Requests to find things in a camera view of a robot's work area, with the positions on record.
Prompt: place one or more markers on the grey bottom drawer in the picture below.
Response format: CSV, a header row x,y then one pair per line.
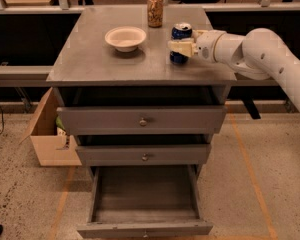
x,y
144,201

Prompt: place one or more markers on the grey middle drawer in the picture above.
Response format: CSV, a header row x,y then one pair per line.
x,y
143,155

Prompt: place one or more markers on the gold patterned drink can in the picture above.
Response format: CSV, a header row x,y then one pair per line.
x,y
155,13

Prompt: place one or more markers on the grey drawer cabinet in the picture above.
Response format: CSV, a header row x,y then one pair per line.
x,y
91,73

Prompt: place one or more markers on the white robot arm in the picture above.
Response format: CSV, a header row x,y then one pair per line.
x,y
259,55

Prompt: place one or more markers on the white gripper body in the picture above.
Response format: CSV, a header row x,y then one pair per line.
x,y
206,46

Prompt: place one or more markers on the grey top drawer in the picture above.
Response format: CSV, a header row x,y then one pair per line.
x,y
142,120

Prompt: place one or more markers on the blue pepsi can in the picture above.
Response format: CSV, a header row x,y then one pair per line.
x,y
180,31

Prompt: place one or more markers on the white paper bowl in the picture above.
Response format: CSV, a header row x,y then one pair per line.
x,y
126,38

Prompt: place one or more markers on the cardboard box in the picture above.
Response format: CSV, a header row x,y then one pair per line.
x,y
51,147

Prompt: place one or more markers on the grey drawer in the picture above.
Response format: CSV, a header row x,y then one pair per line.
x,y
142,120
143,155
144,201

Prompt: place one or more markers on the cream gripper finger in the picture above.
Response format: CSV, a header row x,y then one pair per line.
x,y
197,33
186,47

